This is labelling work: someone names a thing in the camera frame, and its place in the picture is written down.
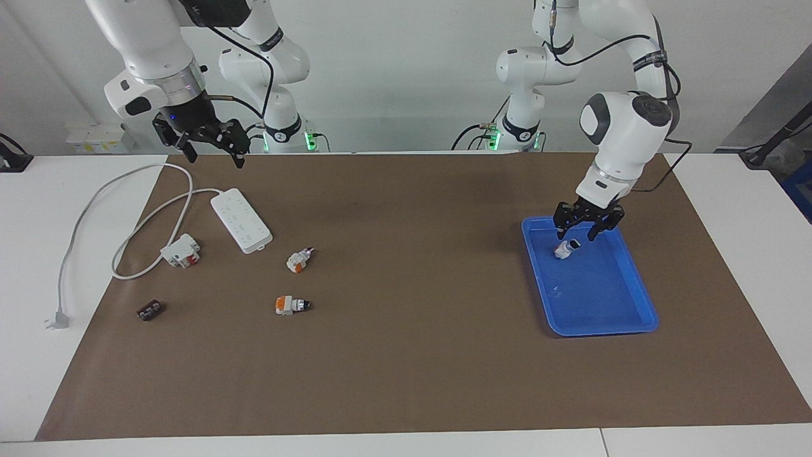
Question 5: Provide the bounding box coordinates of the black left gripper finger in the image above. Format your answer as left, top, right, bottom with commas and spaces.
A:
553, 202, 579, 241
587, 206, 625, 242

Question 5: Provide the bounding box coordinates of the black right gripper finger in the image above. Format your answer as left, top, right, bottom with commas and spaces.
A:
152, 114, 198, 163
214, 119, 249, 169

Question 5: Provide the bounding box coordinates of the white box stack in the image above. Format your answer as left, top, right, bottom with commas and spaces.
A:
65, 123, 131, 155

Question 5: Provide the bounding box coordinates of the blue plastic tray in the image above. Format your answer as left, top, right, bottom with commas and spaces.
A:
521, 214, 660, 338

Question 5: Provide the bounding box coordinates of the white power strip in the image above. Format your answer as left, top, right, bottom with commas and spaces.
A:
211, 188, 274, 255

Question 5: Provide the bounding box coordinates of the black table clamp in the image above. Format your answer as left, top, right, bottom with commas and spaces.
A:
0, 132, 34, 173

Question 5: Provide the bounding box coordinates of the black stand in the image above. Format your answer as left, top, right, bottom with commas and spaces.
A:
739, 102, 812, 171

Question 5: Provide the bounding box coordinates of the blue crate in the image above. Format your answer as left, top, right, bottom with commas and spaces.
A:
782, 159, 812, 224

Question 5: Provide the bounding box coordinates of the brown paper table mat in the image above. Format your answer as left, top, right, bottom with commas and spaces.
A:
35, 151, 812, 442

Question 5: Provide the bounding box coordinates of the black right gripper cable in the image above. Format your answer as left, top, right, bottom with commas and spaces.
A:
214, 25, 275, 121

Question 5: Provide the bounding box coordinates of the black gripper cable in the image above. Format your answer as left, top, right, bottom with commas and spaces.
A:
214, 25, 275, 121
546, 0, 693, 192

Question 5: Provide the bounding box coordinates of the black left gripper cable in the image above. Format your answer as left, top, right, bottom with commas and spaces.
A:
546, 0, 693, 192

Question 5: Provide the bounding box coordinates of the white red switch block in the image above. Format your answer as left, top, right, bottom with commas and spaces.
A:
159, 234, 201, 268

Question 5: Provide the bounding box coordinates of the white power cable with plug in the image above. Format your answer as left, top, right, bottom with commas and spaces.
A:
44, 163, 223, 331

